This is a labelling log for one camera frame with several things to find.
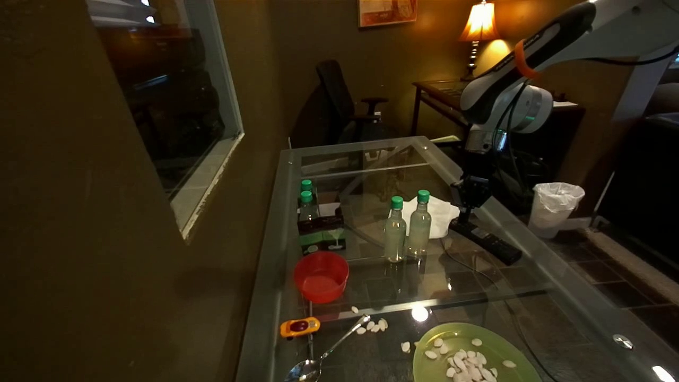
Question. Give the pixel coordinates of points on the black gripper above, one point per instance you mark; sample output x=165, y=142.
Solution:
x=468, y=193

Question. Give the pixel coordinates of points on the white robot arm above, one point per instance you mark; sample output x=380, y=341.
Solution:
x=620, y=32

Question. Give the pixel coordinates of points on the white paper napkin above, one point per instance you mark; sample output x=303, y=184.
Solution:
x=442, y=215

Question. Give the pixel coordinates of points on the right green-capped clear bottle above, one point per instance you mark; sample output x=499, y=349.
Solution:
x=421, y=223

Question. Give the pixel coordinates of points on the green-capped clear bottle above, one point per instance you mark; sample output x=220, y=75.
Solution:
x=394, y=232
x=421, y=223

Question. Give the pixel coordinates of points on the white trash bin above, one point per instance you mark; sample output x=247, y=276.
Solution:
x=552, y=202

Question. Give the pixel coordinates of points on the left green-capped clear bottle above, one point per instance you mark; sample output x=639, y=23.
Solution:
x=394, y=232

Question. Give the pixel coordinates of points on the black office chair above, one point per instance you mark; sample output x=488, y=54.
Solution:
x=344, y=121

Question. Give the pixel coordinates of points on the dark green-capped bottle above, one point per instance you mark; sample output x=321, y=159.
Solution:
x=305, y=209

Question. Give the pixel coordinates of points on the lit table lamp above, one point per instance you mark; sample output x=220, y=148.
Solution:
x=477, y=28

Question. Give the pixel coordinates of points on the green plate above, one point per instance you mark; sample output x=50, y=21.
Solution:
x=468, y=352

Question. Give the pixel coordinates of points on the red plastic bowl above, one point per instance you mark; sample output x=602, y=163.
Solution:
x=321, y=276

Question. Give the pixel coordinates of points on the white marshmallow pieces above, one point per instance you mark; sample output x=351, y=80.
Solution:
x=386, y=354

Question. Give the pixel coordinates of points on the orange toy car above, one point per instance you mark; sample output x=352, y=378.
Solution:
x=298, y=327

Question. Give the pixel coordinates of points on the metal spoon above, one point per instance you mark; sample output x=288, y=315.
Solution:
x=310, y=370

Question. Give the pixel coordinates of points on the white framed window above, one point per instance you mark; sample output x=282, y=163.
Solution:
x=172, y=69

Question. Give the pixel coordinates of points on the framed wall picture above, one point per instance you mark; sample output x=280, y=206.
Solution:
x=378, y=14

